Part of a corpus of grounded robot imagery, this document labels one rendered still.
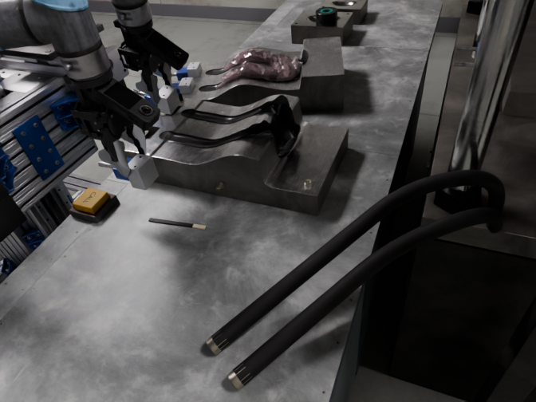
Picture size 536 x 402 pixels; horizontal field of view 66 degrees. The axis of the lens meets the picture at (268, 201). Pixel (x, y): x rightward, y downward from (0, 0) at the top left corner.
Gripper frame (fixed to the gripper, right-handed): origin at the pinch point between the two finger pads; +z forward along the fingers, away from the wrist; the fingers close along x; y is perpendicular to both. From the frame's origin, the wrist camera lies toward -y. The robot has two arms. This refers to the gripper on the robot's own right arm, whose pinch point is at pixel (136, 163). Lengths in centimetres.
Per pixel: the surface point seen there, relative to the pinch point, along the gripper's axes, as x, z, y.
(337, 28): -96, 9, -17
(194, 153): -14.0, 6.8, -4.0
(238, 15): -323, 91, 145
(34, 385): 40.7, 15.0, -2.3
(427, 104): -199, 95, -48
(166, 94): -27.6, 0.4, 10.6
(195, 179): -10.0, 11.2, -5.3
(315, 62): -59, 4, -20
